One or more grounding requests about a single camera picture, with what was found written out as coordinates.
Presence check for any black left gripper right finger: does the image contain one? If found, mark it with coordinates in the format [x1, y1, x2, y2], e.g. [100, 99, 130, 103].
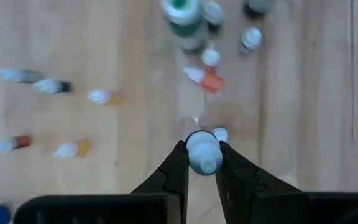
[215, 140, 308, 224]

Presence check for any small black food coloring bottle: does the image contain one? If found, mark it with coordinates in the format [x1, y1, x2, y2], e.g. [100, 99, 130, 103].
[0, 68, 45, 84]

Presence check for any small red food coloring bottle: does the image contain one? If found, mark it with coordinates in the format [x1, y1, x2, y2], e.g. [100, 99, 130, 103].
[201, 46, 223, 74]

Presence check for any small navy food coloring bottle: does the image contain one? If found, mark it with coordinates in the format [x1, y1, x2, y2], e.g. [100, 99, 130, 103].
[31, 78, 73, 95]

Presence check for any large dark food coloring bottle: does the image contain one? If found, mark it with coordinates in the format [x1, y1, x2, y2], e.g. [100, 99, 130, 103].
[242, 0, 277, 19]

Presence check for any small purple food coloring bottle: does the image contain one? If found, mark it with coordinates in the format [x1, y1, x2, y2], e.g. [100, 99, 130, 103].
[239, 27, 264, 56]

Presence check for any small yellow food coloring bottle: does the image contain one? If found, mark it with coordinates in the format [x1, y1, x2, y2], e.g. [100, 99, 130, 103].
[86, 88, 124, 106]

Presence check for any small blue food coloring bottle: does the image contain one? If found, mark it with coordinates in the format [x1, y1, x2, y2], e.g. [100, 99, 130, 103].
[211, 126, 230, 144]
[184, 129, 224, 177]

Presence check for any small orange food coloring bottle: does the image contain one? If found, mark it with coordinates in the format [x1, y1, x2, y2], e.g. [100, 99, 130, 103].
[183, 66, 224, 94]
[52, 138, 92, 159]

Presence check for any small green food coloring bottle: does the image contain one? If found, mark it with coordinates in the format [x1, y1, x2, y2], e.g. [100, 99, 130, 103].
[202, 0, 225, 34]

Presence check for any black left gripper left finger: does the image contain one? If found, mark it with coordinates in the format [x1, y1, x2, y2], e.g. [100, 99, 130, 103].
[131, 139, 190, 224]

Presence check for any small brown food coloring bottle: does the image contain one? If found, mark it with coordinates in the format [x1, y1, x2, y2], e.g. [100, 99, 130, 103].
[0, 134, 32, 154]

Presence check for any large green food coloring bottle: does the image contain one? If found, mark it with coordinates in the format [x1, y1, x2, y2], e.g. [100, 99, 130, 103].
[159, 0, 209, 54]

